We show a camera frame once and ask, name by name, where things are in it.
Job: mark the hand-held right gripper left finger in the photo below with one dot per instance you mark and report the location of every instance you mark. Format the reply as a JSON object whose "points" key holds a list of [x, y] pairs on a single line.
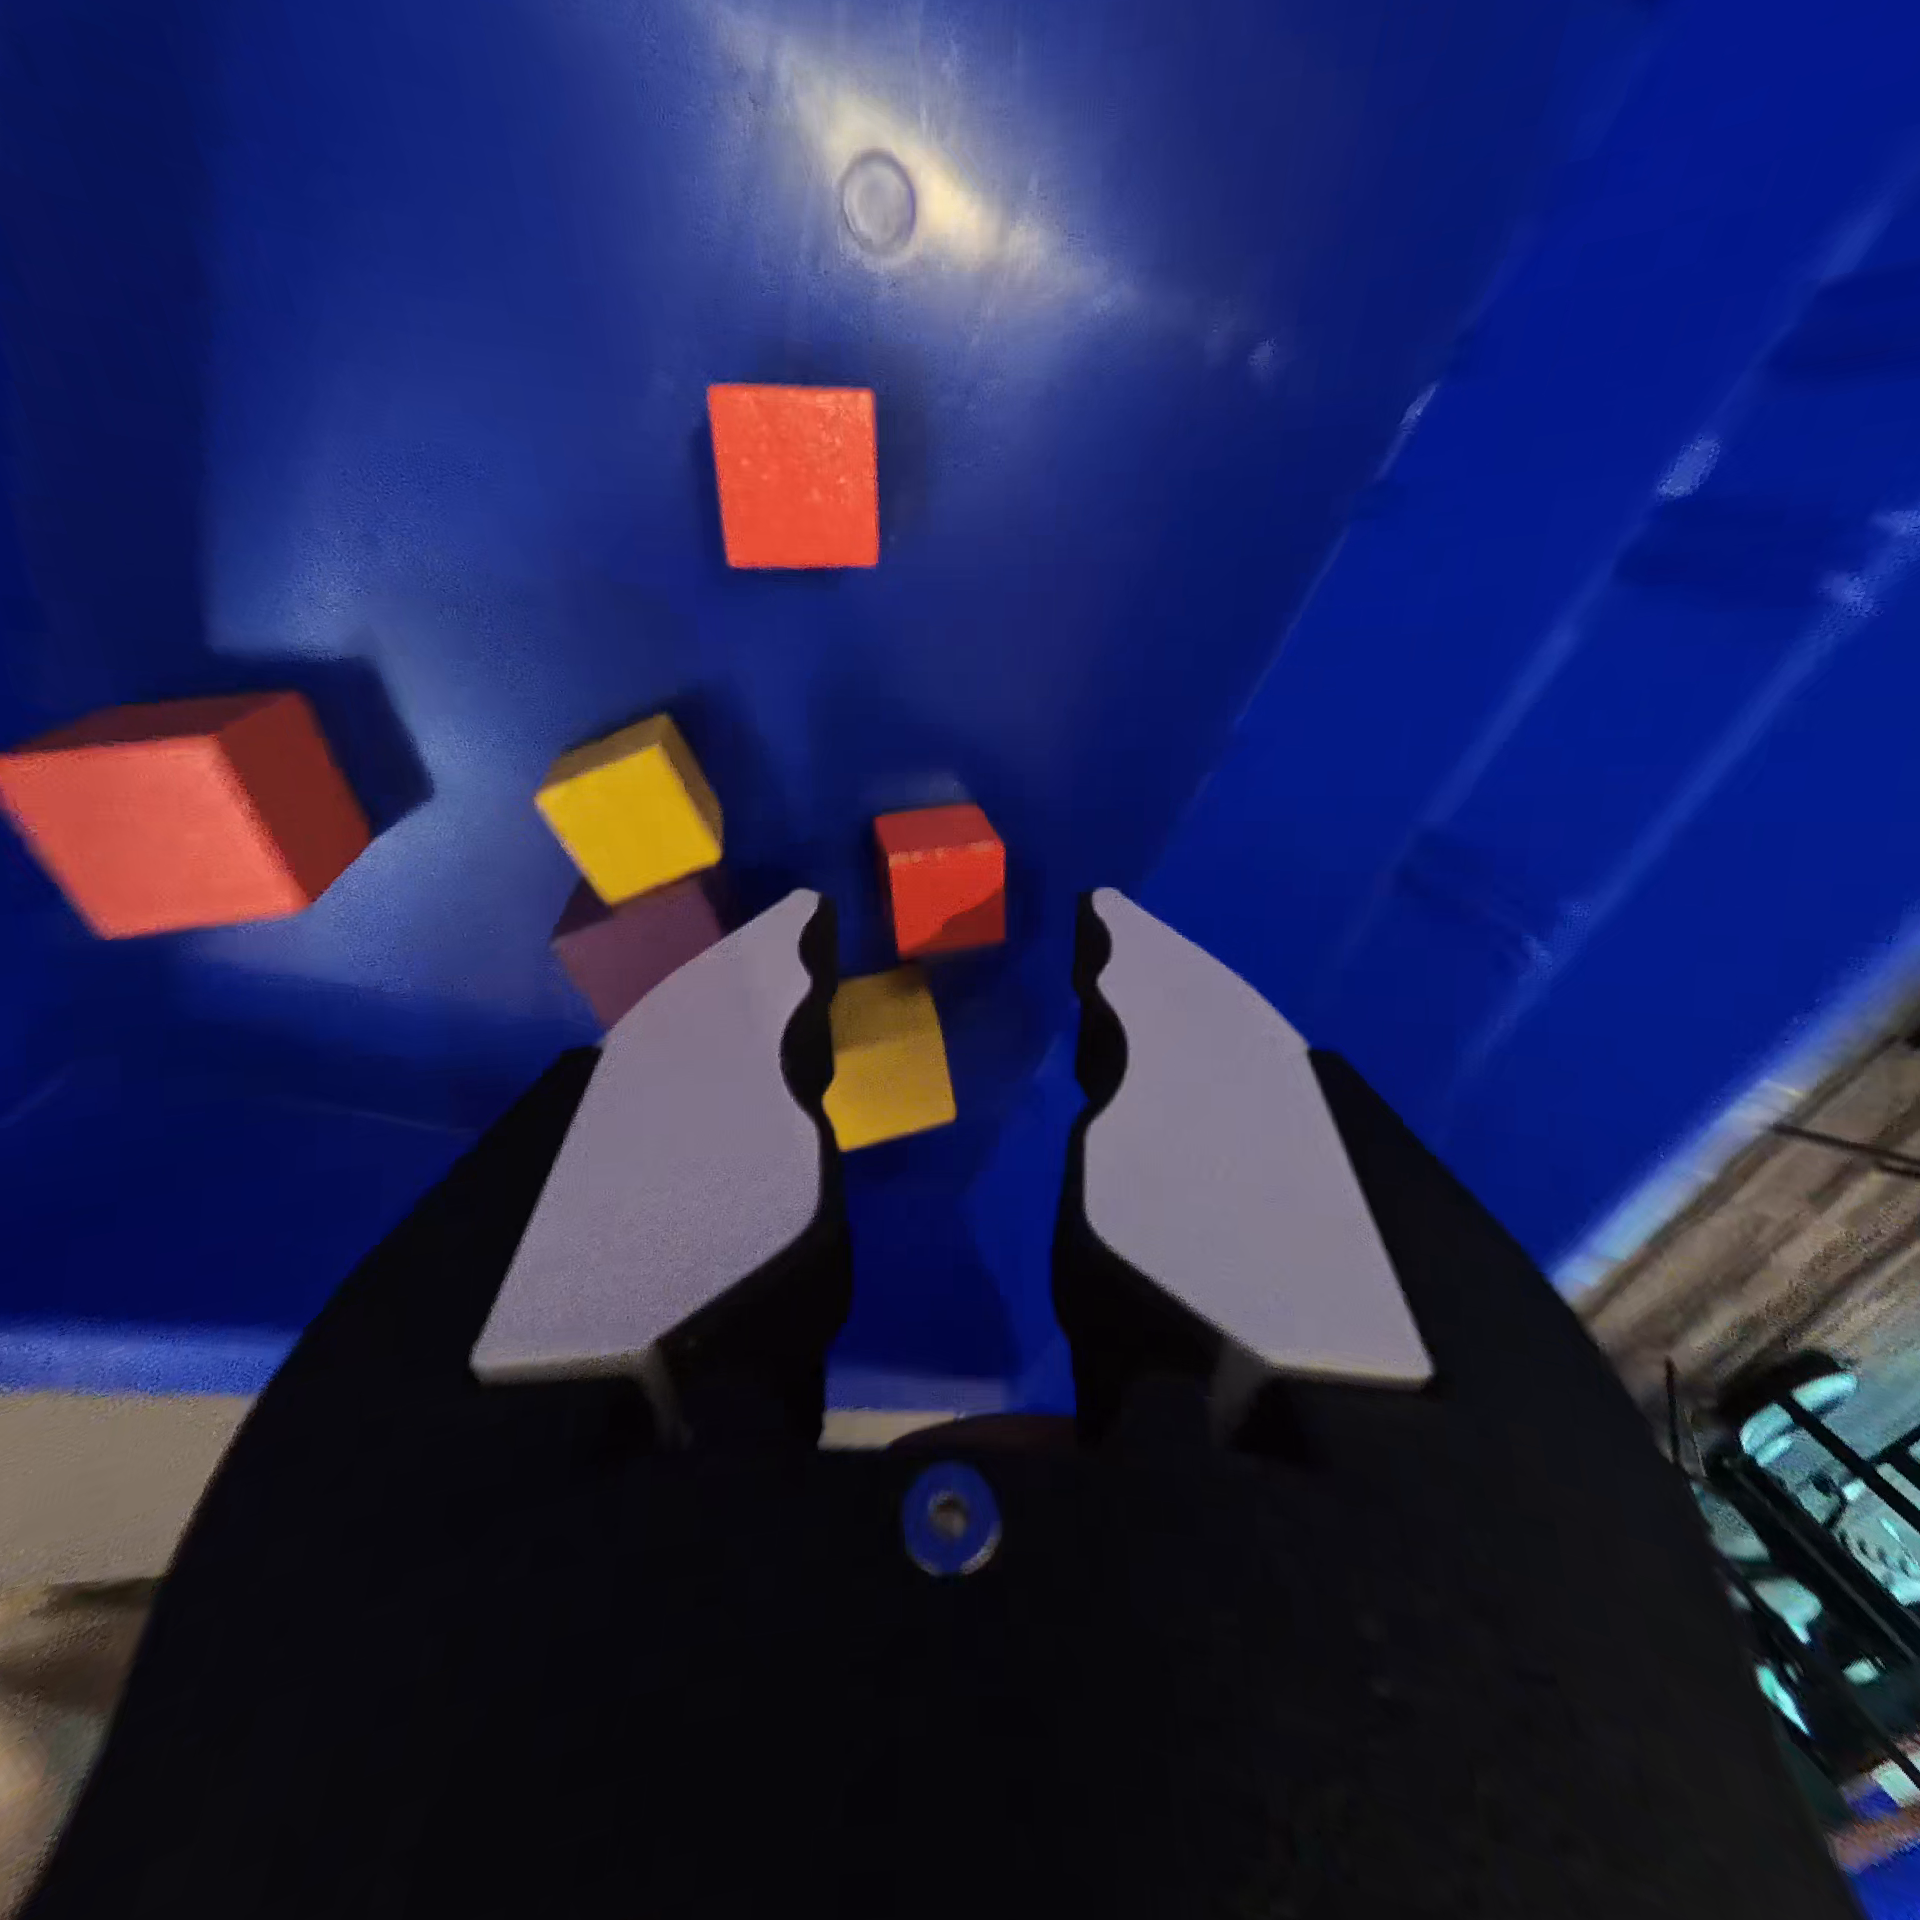
{"points": [[674, 1186]]}

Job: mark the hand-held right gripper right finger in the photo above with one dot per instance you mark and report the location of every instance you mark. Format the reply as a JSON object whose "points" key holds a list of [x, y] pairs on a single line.
{"points": [[1239, 1186]]}

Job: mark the purple wooden cube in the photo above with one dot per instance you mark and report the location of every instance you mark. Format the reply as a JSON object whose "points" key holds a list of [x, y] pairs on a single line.
{"points": [[630, 953]]}

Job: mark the yellow wooden cube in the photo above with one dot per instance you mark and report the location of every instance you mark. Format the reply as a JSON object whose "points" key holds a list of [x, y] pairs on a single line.
{"points": [[892, 1065], [621, 820]]}

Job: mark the red wooden cube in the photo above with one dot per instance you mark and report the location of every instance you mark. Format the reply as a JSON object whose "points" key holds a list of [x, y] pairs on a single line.
{"points": [[939, 878], [795, 477], [164, 839]]}

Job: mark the blue plastic bin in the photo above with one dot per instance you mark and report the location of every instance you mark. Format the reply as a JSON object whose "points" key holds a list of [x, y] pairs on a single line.
{"points": [[449, 302]]}

